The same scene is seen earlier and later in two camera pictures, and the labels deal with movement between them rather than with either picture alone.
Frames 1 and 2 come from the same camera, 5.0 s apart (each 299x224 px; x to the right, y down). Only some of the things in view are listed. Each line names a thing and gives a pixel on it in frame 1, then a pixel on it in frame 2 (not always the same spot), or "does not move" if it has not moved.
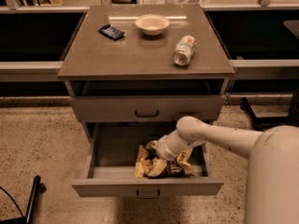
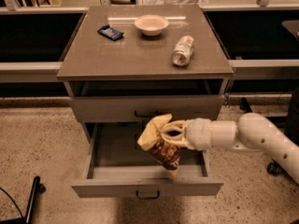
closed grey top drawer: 147,108 does not move
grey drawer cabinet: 146,63 does not move
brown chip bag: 179,167 to 152,140
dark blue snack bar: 111,32 does not move
